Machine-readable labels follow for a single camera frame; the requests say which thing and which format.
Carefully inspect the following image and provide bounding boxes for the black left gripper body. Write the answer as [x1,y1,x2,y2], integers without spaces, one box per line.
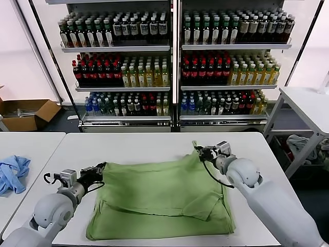
[80,167,103,185]

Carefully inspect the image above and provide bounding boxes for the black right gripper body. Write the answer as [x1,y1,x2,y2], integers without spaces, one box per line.
[202,146,219,162]

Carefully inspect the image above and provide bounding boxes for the green T-shirt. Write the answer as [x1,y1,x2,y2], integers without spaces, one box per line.
[85,140,236,241]

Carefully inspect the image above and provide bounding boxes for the dark storage crate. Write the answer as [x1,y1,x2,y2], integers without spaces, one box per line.
[271,135,329,168]

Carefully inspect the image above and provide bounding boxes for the cola bottle red cap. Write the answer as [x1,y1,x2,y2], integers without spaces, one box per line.
[89,61,98,87]
[197,60,207,86]
[206,60,215,86]
[105,61,114,87]
[72,60,82,87]
[222,60,231,85]
[214,60,223,86]
[81,61,90,87]
[113,61,122,87]
[189,60,198,86]
[181,60,190,86]
[97,61,106,87]

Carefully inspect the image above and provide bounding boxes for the open cardboard box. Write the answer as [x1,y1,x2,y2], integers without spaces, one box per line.
[0,99,62,132]

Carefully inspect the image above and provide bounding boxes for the crumpled blue cloth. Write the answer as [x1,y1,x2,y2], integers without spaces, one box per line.
[0,155,31,198]

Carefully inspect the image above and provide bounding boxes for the yellow tea bottle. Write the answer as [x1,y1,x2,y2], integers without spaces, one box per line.
[254,63,264,85]
[129,66,138,87]
[153,65,162,87]
[137,65,147,87]
[121,66,130,87]
[246,64,255,85]
[263,63,272,85]
[238,64,247,86]
[271,64,280,85]
[161,64,170,87]
[229,64,239,86]
[145,65,154,87]

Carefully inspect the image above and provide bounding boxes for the grey crumpled cloth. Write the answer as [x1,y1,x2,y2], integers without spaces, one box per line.
[285,134,318,165]
[318,138,329,158]

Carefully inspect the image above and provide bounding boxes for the metal rods bundle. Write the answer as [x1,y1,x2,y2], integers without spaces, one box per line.
[16,108,35,118]

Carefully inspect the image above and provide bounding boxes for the white table grey legs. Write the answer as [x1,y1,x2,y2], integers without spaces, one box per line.
[262,86,329,180]

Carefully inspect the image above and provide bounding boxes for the grey metal drinks shelf unit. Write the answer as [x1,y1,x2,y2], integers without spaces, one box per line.
[177,0,304,133]
[45,0,178,133]

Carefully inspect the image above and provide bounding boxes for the black slanted pole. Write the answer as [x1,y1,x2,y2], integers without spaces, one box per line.
[282,0,325,87]
[27,0,85,133]

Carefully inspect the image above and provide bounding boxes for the dark bottle green cap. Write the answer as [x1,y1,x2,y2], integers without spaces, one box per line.
[95,19,105,47]
[221,16,230,45]
[76,20,87,48]
[182,17,192,45]
[211,16,221,45]
[68,20,78,48]
[104,19,114,47]
[59,21,69,48]
[230,16,239,44]
[86,20,96,48]
[192,16,202,45]
[202,16,211,45]

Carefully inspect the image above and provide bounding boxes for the dark bottle white label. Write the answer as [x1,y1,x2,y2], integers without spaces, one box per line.
[285,16,295,43]
[258,17,268,43]
[149,16,158,42]
[267,17,277,43]
[277,17,286,43]
[130,17,139,42]
[121,17,131,42]
[139,16,149,42]
[113,17,122,42]
[158,15,168,41]

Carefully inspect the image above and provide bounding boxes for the dark bottle beige label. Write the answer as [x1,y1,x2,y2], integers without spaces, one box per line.
[248,15,259,43]
[239,16,249,43]

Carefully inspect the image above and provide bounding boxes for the grey slanted pole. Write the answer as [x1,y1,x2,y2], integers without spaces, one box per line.
[10,0,64,106]

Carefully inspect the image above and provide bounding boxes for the clear plastic bottle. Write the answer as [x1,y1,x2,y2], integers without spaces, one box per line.
[317,74,329,95]

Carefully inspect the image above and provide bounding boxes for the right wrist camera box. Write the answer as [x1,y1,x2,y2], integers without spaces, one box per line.
[216,140,231,157]

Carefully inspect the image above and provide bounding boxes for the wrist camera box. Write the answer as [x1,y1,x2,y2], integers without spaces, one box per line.
[216,140,231,157]
[59,168,78,186]

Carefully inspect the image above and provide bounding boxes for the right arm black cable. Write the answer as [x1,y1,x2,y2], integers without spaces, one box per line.
[203,159,235,188]

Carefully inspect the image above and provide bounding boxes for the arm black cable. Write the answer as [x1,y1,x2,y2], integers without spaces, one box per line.
[43,172,62,185]
[203,159,235,188]

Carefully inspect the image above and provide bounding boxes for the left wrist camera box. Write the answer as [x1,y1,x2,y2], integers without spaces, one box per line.
[59,168,78,186]

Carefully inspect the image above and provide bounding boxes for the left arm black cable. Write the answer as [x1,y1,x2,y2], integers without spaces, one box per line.
[43,172,62,185]

